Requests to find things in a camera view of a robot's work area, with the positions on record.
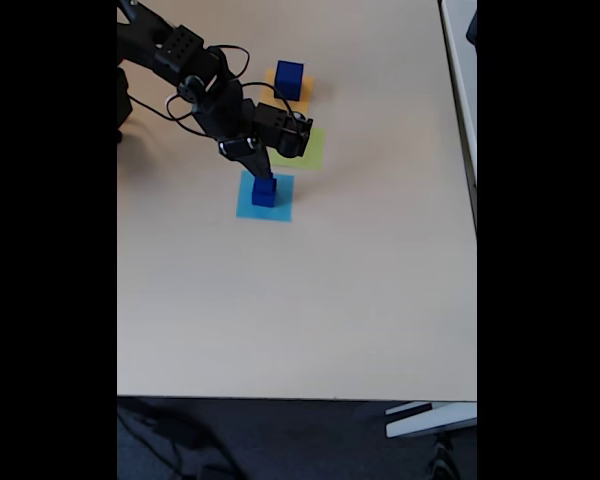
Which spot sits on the small blue cube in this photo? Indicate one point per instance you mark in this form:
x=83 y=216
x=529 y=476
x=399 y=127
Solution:
x=266 y=186

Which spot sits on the medium blue cube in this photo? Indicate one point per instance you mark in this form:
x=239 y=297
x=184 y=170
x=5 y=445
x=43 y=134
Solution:
x=264 y=199

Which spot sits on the large blue cube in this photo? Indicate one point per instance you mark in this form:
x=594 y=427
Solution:
x=289 y=82

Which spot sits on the light blue paper square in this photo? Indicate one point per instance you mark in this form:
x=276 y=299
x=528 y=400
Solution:
x=245 y=210

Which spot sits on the green paper square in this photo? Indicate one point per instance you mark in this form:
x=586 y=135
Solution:
x=315 y=150

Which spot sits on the orange paper square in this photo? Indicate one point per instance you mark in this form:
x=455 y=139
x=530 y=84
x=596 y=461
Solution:
x=305 y=97

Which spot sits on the dark blue object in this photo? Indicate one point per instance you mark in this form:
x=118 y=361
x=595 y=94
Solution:
x=473 y=30

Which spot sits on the white table foot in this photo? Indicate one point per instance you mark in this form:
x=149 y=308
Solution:
x=430 y=421

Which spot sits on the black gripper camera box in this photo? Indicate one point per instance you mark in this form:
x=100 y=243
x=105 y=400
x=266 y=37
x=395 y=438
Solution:
x=285 y=130

